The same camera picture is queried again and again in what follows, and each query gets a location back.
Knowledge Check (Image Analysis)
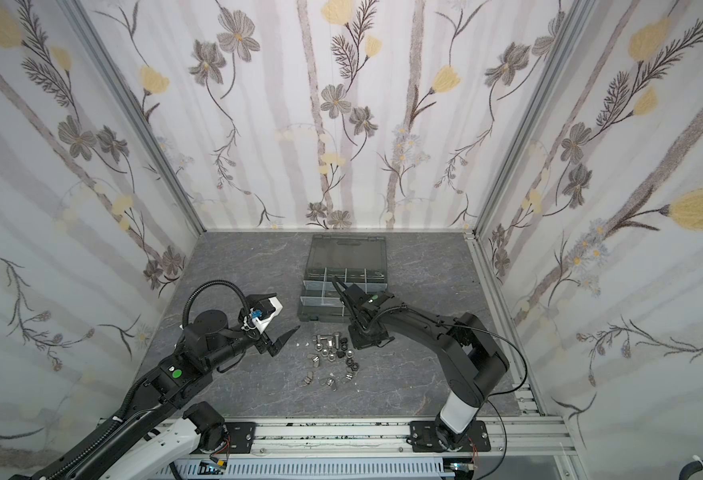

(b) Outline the black nut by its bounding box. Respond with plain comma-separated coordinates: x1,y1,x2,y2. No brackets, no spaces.
346,358,359,372

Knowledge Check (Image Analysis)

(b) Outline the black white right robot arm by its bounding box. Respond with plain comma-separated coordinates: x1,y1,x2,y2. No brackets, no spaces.
332,277,509,451

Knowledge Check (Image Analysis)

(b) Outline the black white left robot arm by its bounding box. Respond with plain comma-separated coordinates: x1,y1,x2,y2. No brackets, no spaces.
29,310,298,479

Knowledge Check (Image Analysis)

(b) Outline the green plastic organizer box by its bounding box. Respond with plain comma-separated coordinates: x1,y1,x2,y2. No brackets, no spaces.
298,234,389,323

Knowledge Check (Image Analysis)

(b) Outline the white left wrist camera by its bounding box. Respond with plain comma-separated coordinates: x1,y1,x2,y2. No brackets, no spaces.
246,293,284,334

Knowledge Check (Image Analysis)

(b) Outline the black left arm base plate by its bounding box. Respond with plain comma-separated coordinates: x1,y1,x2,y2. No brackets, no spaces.
220,422,257,454

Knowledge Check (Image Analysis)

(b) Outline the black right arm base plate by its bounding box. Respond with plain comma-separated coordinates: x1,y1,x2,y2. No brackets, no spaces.
407,420,491,453

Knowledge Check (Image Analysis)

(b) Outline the white slotted cable duct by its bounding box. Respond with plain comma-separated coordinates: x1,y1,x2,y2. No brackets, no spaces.
176,458,455,479

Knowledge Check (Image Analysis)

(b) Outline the aluminium front rail frame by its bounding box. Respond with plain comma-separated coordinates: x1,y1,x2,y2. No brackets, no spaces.
80,383,587,480

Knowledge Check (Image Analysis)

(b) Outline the black corrugated cable conduit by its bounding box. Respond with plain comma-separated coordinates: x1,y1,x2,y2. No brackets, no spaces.
26,413,131,480

